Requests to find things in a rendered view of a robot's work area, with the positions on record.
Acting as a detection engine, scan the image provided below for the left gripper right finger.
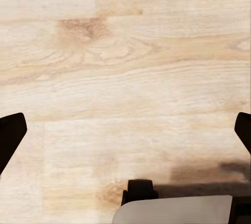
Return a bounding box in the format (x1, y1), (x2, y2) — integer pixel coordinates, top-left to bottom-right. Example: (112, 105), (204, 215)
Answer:
(234, 112), (251, 154)

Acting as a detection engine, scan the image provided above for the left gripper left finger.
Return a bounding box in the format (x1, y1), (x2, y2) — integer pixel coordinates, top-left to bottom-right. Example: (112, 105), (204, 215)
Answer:
(0, 112), (27, 175)

